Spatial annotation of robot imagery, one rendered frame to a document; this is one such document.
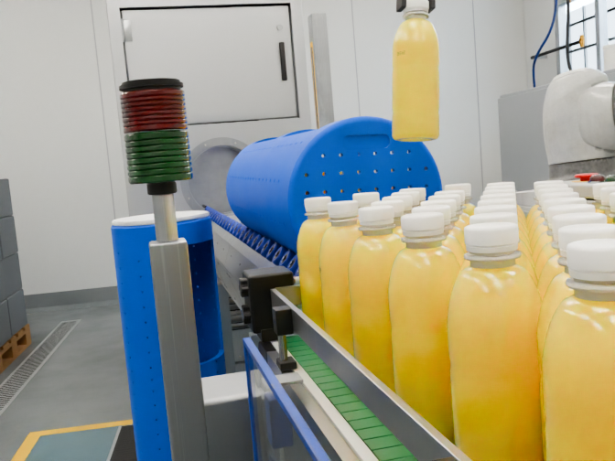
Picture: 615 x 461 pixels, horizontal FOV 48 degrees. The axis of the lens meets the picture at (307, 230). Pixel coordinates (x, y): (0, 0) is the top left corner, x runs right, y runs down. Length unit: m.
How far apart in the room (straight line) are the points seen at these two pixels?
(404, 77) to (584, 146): 0.75
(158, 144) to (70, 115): 5.81
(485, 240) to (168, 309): 0.34
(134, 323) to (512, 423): 1.55
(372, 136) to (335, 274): 0.41
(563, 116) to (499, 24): 5.30
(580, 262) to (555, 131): 1.36
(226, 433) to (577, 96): 1.15
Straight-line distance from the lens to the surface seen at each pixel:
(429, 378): 0.64
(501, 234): 0.51
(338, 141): 1.19
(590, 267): 0.40
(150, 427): 2.06
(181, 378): 0.73
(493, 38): 6.98
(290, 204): 1.17
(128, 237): 1.94
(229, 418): 0.97
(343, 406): 0.78
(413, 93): 1.07
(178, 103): 0.70
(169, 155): 0.69
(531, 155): 4.10
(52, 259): 6.57
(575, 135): 1.74
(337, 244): 0.86
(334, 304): 0.87
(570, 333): 0.41
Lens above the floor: 1.17
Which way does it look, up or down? 6 degrees down
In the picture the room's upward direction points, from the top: 5 degrees counter-clockwise
